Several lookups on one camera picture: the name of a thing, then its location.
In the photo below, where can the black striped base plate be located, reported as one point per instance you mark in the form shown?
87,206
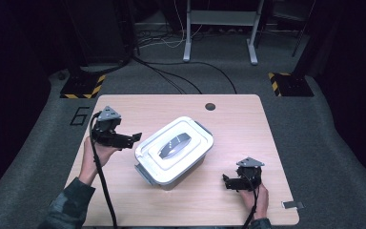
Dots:
81,86
294,86

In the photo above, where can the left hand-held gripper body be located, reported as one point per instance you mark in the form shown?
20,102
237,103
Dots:
105,130

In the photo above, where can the person's left hand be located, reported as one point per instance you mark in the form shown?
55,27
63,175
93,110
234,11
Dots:
89,162

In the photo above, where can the transparent brown storage box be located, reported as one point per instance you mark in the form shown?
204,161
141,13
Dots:
143,174

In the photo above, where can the white metal stand frame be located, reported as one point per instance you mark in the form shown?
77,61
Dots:
187,47

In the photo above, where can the person's right hand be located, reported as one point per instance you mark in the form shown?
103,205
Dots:
262,203

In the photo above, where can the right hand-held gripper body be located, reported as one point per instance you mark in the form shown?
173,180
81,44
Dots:
252,176

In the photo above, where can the black upright post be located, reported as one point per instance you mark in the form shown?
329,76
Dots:
309,41

